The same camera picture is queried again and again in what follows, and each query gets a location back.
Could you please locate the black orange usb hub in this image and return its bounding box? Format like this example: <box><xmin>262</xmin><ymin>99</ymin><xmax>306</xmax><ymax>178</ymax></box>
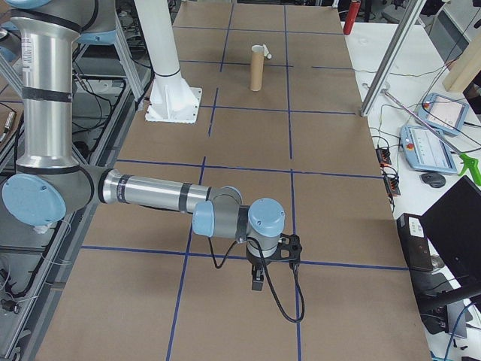
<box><xmin>375</xmin><ymin>145</ymin><xmax>392</xmax><ymax>167</ymax></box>
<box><xmin>383</xmin><ymin>174</ymin><xmax>402</xmax><ymax>197</ymax></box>

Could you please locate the black computer box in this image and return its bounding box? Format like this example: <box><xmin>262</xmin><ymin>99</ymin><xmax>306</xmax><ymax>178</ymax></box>
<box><xmin>396</xmin><ymin>212</ymin><xmax>434</xmax><ymax>273</ymax></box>

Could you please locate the black monitor stand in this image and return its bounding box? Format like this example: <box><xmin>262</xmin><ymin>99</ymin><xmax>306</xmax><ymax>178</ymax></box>
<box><xmin>416</xmin><ymin>277</ymin><xmax>481</xmax><ymax>315</ymax></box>

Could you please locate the brown cardboard tube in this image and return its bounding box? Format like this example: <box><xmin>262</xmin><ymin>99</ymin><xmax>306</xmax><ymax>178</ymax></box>
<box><xmin>249</xmin><ymin>44</ymin><xmax>266</xmax><ymax>93</ymax></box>

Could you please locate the dark computer mouse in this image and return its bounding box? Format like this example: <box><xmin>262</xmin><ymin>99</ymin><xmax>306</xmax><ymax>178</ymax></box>
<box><xmin>419</xmin><ymin>171</ymin><xmax>447</xmax><ymax>190</ymax></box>

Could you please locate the black monitor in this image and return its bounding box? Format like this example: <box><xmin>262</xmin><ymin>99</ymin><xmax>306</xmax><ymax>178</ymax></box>
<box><xmin>420</xmin><ymin>174</ymin><xmax>481</xmax><ymax>287</ymax></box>

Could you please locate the blue grey teach pendant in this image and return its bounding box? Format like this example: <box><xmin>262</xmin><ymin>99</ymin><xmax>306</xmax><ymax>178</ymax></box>
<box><xmin>399</xmin><ymin>124</ymin><xmax>460</xmax><ymax>175</ymax></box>
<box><xmin>414</xmin><ymin>92</ymin><xmax>470</xmax><ymax>138</ymax></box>

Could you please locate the white side table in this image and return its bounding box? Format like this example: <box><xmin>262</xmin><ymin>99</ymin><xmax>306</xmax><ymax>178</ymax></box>
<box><xmin>340</xmin><ymin>20</ymin><xmax>481</xmax><ymax>361</ymax></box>

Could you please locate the red cylinder tube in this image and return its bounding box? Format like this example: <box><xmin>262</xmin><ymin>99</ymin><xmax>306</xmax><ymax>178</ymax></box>
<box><xmin>343</xmin><ymin>0</ymin><xmax>358</xmax><ymax>36</ymax></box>

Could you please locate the pale wooden beam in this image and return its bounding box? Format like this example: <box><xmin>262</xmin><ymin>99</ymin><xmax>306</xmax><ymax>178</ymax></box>
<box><xmin>443</xmin><ymin>21</ymin><xmax>481</xmax><ymax>93</ymax></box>

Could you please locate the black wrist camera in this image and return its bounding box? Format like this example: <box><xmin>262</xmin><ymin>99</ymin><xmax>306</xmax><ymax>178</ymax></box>
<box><xmin>277</xmin><ymin>232</ymin><xmax>304</xmax><ymax>270</ymax></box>

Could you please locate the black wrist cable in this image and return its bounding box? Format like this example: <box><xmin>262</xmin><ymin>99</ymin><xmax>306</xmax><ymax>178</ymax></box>
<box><xmin>207</xmin><ymin>235</ymin><xmax>306</xmax><ymax>324</ymax></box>

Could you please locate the silver grabber tool green handle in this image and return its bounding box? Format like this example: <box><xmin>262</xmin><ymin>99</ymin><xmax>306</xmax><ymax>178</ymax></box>
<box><xmin>380</xmin><ymin>86</ymin><xmax>480</xmax><ymax>178</ymax></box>

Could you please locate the white camera post with base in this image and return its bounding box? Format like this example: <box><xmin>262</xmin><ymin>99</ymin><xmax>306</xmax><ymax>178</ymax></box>
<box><xmin>133</xmin><ymin>0</ymin><xmax>204</xmax><ymax>124</ymax></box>

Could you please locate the aluminium frame post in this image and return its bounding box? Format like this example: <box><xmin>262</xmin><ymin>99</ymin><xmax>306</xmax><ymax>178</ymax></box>
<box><xmin>358</xmin><ymin>0</ymin><xmax>428</xmax><ymax>118</ymax></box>

